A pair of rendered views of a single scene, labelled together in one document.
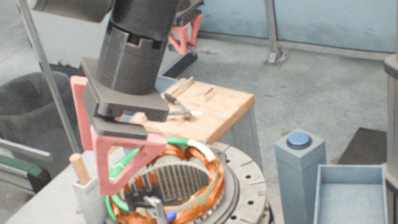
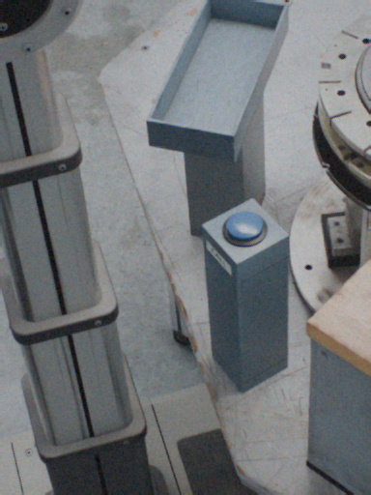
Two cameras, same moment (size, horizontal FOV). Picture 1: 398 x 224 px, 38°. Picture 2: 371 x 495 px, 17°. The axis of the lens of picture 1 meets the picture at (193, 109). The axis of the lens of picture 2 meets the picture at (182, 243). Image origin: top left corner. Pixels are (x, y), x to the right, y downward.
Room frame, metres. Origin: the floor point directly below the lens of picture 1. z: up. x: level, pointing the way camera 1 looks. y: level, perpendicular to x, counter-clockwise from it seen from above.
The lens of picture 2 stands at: (1.80, -0.22, 2.08)
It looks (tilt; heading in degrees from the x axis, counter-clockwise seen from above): 49 degrees down; 183
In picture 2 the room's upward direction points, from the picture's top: 6 degrees counter-clockwise
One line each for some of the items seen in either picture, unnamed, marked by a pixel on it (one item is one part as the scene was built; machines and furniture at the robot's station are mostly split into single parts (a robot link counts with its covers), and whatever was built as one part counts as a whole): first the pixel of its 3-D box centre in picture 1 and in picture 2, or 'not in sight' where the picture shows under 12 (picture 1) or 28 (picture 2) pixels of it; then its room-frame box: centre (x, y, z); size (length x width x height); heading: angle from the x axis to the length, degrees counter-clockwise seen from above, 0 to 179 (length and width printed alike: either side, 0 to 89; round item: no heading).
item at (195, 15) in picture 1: (182, 30); not in sight; (1.09, -0.01, 1.22); 0.07 x 0.07 x 0.09; 47
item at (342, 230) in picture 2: not in sight; (346, 226); (0.73, -0.05, 0.85); 0.06 x 0.04 x 0.05; 2
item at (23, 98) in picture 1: (40, 124); not in sight; (2.27, 0.70, 0.39); 0.39 x 0.39 x 0.35
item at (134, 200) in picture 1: (143, 196); not in sight; (0.61, 0.09, 1.21); 0.04 x 0.04 x 0.03; 46
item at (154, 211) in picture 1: (151, 207); not in sight; (0.60, 0.08, 1.20); 0.02 x 0.01 x 0.03; 38
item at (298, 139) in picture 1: (298, 139); (244, 225); (0.89, -0.19, 1.04); 0.04 x 0.04 x 0.01
